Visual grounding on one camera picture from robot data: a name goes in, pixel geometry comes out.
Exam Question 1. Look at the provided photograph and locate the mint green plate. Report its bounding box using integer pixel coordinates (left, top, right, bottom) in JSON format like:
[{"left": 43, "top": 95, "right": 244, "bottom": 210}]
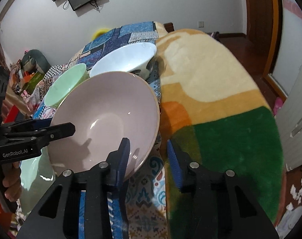
[{"left": 19, "top": 147, "right": 56, "bottom": 216}]

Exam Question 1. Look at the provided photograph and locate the mint green bowl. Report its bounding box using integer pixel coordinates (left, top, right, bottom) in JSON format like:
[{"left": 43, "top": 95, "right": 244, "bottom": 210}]
[{"left": 44, "top": 63, "right": 89, "bottom": 109}]

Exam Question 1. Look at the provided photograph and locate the pink bowl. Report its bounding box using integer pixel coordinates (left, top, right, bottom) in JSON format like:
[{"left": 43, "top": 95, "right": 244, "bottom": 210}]
[{"left": 47, "top": 72, "right": 160, "bottom": 179}]

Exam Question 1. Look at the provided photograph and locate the white bowl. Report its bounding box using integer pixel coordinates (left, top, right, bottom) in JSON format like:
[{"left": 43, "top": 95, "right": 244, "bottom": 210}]
[{"left": 89, "top": 42, "right": 157, "bottom": 80}]

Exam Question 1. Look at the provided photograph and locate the person's left hand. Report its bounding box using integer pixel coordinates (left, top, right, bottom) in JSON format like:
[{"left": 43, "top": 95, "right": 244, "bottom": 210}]
[{"left": 2, "top": 162, "right": 22, "bottom": 202}]

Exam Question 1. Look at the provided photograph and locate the red box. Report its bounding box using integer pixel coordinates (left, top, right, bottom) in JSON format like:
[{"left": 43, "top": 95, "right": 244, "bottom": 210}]
[{"left": 3, "top": 105, "right": 20, "bottom": 123}]

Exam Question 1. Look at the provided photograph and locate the green storage box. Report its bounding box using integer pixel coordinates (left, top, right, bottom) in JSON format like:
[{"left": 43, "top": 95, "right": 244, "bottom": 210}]
[{"left": 22, "top": 72, "right": 45, "bottom": 94}]

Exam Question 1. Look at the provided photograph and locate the patchwork bedspread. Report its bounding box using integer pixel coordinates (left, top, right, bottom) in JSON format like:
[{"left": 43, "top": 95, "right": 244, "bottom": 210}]
[{"left": 15, "top": 21, "right": 169, "bottom": 239}]

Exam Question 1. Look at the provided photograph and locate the grey plush toy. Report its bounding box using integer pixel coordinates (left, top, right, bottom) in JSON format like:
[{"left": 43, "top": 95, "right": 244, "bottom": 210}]
[{"left": 20, "top": 49, "right": 51, "bottom": 74}]

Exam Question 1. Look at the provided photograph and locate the plush colourful blanket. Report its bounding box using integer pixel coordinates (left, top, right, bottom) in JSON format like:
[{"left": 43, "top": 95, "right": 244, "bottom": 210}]
[{"left": 155, "top": 23, "right": 284, "bottom": 238}]

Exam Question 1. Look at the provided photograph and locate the yellow foam tube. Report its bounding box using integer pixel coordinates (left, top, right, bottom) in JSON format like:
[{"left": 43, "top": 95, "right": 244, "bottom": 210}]
[{"left": 92, "top": 28, "right": 110, "bottom": 41}]

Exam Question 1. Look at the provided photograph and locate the brown wooden door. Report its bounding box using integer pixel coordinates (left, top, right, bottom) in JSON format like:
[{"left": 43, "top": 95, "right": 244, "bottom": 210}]
[{"left": 246, "top": 0, "right": 283, "bottom": 79}]

